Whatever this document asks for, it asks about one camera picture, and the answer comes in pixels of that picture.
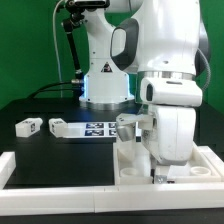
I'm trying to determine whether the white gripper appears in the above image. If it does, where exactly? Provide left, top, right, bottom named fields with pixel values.
left=140, top=77, right=202, bottom=184

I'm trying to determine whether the white square tabletop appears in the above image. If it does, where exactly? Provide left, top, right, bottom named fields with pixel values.
left=113, top=138, right=224, bottom=185

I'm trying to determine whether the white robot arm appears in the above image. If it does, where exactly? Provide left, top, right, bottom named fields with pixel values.
left=80, top=0, right=203, bottom=184

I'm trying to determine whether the white tag sheet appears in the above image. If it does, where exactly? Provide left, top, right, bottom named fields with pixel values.
left=65, top=122, right=116, bottom=138

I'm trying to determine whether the white U-shaped fence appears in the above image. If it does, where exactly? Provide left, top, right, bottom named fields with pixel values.
left=0, top=146, right=224, bottom=216

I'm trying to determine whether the braided grey cable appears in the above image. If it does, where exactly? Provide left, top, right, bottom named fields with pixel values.
left=196, top=48, right=212, bottom=93

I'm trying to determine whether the black cable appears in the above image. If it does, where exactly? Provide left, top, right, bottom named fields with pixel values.
left=27, top=81, right=83, bottom=99

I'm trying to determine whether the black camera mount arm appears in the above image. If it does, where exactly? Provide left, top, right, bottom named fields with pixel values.
left=60, top=0, right=111, bottom=88

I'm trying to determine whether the white cable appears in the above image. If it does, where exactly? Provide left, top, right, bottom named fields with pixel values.
left=52, top=0, right=66, bottom=98

